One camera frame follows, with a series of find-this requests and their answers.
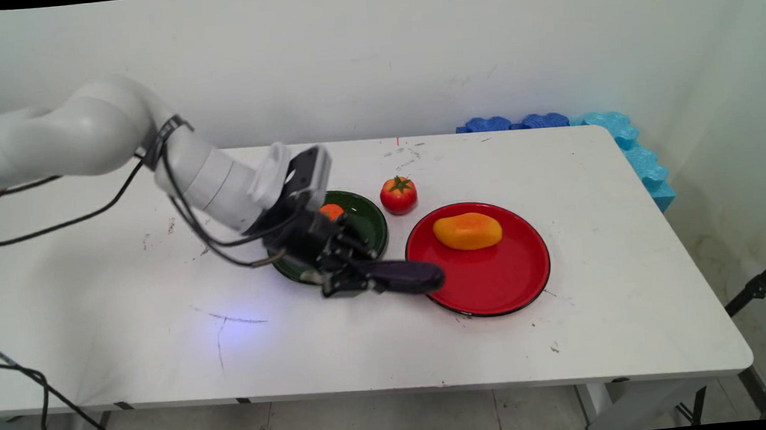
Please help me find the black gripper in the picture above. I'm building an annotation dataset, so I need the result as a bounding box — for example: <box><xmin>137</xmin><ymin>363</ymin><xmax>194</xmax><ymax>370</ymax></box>
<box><xmin>259</xmin><ymin>187</ymin><xmax>383</xmax><ymax>304</ymax></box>

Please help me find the purple toy eggplant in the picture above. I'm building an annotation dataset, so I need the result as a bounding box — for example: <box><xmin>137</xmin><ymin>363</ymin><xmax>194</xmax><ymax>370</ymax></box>
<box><xmin>365</xmin><ymin>256</ymin><xmax>447</xmax><ymax>298</ymax></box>

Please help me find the dark green plate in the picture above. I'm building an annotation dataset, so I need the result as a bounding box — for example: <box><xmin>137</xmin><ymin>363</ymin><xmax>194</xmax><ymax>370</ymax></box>
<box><xmin>264</xmin><ymin>187</ymin><xmax>393</xmax><ymax>290</ymax></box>

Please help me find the red toy tomato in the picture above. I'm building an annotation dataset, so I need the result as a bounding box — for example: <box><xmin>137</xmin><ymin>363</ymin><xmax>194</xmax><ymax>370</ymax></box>
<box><xmin>379</xmin><ymin>174</ymin><xmax>420</xmax><ymax>217</ymax></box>

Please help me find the orange yellow toy mango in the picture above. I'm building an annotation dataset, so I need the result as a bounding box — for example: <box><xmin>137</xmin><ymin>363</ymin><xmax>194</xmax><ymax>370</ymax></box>
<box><xmin>431</xmin><ymin>210</ymin><xmax>504</xmax><ymax>254</ymax></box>

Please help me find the red plate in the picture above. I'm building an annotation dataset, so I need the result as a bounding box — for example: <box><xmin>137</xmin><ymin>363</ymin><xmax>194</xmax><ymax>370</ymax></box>
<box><xmin>401</xmin><ymin>196</ymin><xmax>555</xmax><ymax>324</ymax></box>

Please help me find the dark blue foam piece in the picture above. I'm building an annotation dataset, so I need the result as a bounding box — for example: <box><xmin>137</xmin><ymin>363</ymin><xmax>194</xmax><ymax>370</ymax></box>
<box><xmin>517</xmin><ymin>111</ymin><xmax>571</xmax><ymax>131</ymax></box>
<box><xmin>455</xmin><ymin>114</ymin><xmax>515</xmax><ymax>136</ymax></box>

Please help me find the light blue foam strip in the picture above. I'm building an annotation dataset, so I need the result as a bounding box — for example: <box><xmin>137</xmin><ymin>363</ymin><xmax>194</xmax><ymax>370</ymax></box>
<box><xmin>579</xmin><ymin>106</ymin><xmax>678</xmax><ymax>219</ymax></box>

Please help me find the black tripod stand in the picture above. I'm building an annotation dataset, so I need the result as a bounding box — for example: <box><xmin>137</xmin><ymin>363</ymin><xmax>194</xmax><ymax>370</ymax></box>
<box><xmin>720</xmin><ymin>240</ymin><xmax>766</xmax><ymax>318</ymax></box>

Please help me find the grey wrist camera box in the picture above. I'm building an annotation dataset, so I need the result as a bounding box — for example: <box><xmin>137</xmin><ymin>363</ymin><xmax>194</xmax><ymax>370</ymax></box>
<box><xmin>280</xmin><ymin>144</ymin><xmax>336</xmax><ymax>215</ymax></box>

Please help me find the black floor cable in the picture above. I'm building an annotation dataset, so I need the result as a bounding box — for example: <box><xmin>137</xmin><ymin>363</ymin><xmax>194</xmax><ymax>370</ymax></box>
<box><xmin>0</xmin><ymin>322</ymin><xmax>163</xmax><ymax>430</ymax></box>

